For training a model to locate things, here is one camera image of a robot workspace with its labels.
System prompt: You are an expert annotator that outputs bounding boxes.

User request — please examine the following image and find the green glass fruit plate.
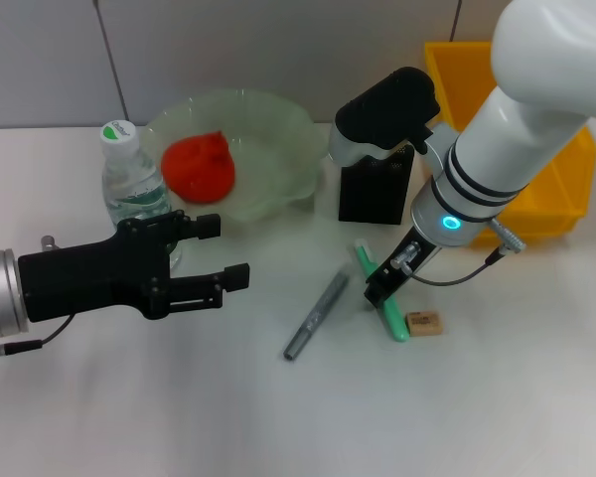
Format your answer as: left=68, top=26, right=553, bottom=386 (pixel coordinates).
left=142, top=88, right=329, bottom=225

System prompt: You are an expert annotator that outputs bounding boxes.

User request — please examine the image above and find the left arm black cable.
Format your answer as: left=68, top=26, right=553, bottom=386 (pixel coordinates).
left=0, top=314, right=75, bottom=358

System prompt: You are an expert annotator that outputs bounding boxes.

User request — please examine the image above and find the yellow plastic bin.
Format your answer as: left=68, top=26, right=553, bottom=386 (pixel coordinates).
left=423, top=40, right=596, bottom=250

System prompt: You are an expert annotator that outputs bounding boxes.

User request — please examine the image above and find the tan eraser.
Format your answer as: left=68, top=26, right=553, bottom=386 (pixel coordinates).
left=405, top=310, right=446, bottom=338

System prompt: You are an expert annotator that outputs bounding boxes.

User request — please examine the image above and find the black mesh pen holder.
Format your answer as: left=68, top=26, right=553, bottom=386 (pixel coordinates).
left=337, top=145, right=416, bottom=226

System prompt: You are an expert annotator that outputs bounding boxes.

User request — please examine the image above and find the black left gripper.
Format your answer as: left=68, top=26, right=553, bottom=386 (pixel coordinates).
left=17, top=210, right=252, bottom=324

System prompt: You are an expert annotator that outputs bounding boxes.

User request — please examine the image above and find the green pen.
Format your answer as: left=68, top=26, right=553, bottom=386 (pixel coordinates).
left=353, top=239, right=411, bottom=343

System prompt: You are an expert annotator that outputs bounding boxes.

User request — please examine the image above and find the grey marker pen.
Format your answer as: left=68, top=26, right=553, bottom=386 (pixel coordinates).
left=282, top=270, right=352, bottom=362

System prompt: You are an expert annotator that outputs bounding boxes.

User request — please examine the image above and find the orange fruit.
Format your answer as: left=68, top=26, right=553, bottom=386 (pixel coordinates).
left=159, top=129, right=237, bottom=205

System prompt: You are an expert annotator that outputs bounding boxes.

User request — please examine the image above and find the clear water bottle green label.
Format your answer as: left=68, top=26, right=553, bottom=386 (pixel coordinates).
left=100, top=119, right=185, bottom=272

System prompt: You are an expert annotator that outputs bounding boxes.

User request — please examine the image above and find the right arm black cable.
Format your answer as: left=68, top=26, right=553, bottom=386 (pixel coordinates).
left=410, top=218, right=527, bottom=288

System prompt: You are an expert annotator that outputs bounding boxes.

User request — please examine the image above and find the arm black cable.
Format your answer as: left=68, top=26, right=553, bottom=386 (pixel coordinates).
left=410, top=218, right=527, bottom=288
left=0, top=314, right=75, bottom=358

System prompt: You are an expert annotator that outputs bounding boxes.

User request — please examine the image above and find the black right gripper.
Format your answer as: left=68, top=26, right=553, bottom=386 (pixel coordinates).
left=363, top=226, right=442, bottom=309

